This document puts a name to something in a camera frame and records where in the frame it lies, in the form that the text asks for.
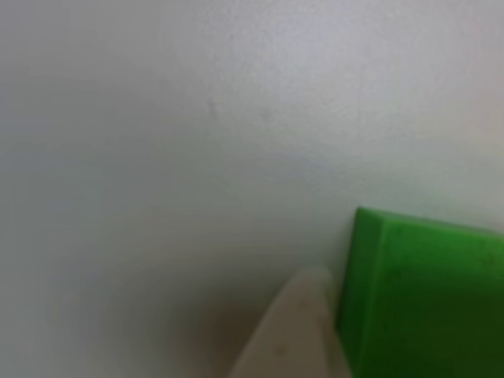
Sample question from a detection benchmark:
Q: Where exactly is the green cube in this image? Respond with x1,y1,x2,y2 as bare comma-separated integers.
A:
334,206,504,378

